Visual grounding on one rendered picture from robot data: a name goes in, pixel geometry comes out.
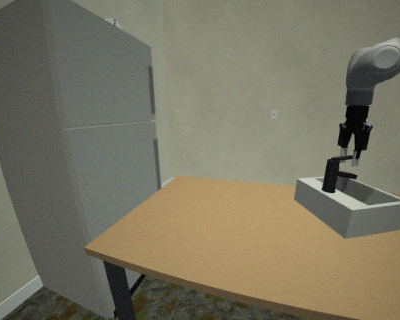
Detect white sink basin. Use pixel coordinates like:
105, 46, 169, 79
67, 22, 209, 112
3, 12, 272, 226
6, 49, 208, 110
294, 177, 400, 239

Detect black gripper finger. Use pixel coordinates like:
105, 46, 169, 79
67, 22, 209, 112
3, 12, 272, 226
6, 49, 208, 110
351, 122, 373, 167
338, 123, 353, 156

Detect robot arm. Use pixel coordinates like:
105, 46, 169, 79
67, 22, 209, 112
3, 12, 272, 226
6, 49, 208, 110
345, 38, 400, 106

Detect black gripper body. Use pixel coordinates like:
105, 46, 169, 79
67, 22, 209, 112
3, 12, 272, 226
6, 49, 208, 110
345, 106, 369, 132

